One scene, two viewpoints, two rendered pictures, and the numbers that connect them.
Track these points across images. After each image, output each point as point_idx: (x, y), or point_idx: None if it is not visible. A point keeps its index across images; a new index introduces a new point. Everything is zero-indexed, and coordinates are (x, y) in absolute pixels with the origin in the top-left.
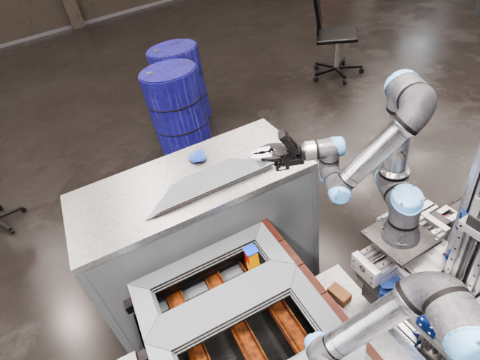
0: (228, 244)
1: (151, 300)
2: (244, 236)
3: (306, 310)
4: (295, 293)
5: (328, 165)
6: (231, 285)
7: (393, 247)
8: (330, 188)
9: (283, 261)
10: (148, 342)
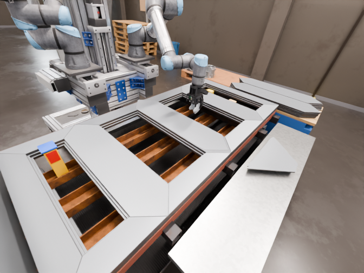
0: (20, 176)
1: (105, 240)
2: (14, 163)
3: (119, 117)
4: (104, 122)
5: (26, 1)
6: (90, 158)
7: (88, 67)
8: (57, 10)
9: (69, 130)
10: (166, 209)
